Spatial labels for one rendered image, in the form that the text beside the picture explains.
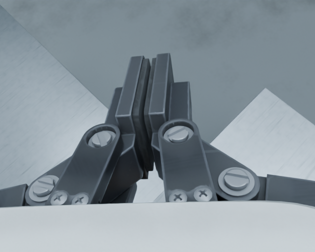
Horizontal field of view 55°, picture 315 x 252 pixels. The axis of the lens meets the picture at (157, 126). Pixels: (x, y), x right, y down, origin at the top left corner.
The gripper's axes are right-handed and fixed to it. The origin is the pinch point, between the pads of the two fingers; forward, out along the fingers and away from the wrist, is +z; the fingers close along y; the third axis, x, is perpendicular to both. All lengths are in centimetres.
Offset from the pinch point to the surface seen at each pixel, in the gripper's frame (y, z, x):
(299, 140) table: 15.9, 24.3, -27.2
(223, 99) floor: 11, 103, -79
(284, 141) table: 13.6, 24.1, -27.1
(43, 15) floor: -80, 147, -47
